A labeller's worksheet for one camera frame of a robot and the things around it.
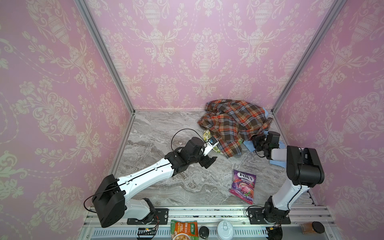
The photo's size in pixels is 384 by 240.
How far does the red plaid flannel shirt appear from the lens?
0.96 metres

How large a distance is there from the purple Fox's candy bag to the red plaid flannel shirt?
136mm

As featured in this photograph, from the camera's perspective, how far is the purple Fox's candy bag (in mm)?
792
